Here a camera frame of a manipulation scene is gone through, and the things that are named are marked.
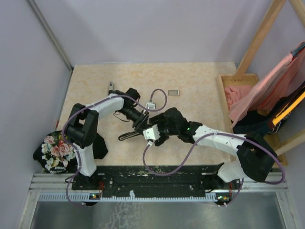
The black silver stapler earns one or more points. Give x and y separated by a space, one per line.
129 135

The dark navy garment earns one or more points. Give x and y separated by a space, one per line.
274 120

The black floral t-shirt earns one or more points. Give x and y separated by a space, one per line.
58 154

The wooden tray box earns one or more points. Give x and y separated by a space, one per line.
251 80

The wooden rack frame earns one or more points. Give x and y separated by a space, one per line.
241 78

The grey staple box tray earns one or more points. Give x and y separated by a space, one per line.
173 92

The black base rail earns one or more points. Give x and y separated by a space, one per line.
188 181

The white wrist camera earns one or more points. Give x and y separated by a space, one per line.
151 133
150 106

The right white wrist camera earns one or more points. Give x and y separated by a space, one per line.
151 133

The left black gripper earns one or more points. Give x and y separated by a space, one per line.
142 121

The pink cloth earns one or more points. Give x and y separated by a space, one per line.
280 82

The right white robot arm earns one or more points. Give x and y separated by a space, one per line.
254 157

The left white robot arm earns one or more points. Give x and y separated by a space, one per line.
81 127

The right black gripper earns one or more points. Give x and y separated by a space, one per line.
161 119

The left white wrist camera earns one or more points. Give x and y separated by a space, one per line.
150 106

